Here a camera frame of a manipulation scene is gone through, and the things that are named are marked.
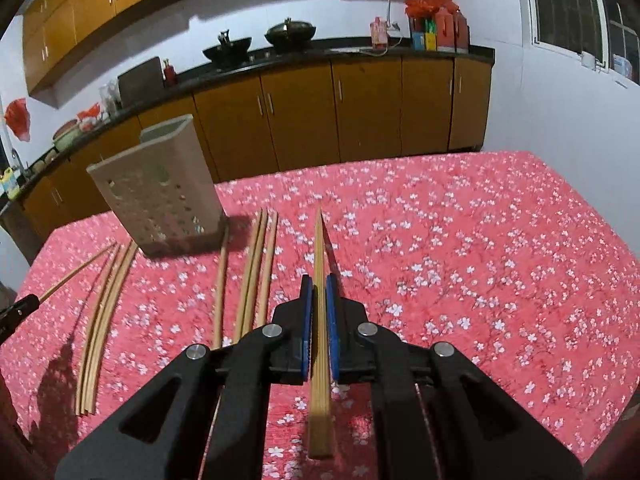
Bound colourful utensil cups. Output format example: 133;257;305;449
409;18;437;51

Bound black wok left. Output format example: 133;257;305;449
203;30;252;70

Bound green bowl with lid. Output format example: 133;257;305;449
52;118;82;153

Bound red plastic bag hanging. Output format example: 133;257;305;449
4;98;30;142

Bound red sauce bottle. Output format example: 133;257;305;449
163;58;177;87

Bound red bag on counter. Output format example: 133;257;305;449
405;0;459;18

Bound yellow dish soap bottle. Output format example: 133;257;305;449
1;167;20;200

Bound dark cutting board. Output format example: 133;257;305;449
117;56;164;108

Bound beige perforated utensil holder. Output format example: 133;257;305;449
87;114;227;259

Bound lower wooden cabinets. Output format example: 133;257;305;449
18;54;492;237

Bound black wok with lid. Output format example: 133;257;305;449
265;18;317;54

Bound red floral tablecloth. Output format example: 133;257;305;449
1;152;639;467

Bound wooden chopstick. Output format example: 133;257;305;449
78;240;136;415
84;240;138;414
212;226;229;350
256;211;279;326
308;209;333;460
74;244;122;416
76;245;128;416
241;210;268;338
39;242;116;304
232;209;262;344

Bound pink detergent bottle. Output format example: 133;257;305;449
370;16;388;51

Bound right window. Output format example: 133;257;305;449
529;0;639;82

